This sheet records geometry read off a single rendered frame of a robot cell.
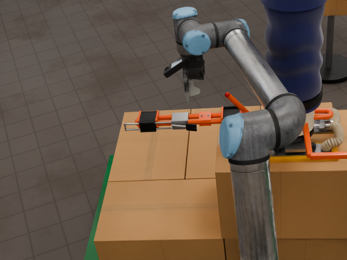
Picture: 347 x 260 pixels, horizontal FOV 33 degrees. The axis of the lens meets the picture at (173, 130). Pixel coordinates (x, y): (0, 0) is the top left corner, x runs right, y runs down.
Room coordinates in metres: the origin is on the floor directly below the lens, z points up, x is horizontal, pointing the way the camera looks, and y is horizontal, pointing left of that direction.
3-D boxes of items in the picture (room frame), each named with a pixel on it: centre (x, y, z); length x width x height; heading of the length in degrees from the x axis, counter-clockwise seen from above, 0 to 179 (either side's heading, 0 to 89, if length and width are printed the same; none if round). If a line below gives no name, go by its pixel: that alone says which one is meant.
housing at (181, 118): (1.97, -0.03, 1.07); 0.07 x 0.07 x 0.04; 80
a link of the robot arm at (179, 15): (1.94, -0.10, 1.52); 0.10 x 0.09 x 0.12; 8
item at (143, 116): (2.00, 0.10, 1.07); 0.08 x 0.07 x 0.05; 80
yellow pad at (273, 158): (1.79, -0.48, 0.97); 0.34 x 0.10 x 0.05; 80
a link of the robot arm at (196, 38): (1.83, -0.13, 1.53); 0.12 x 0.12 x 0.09; 8
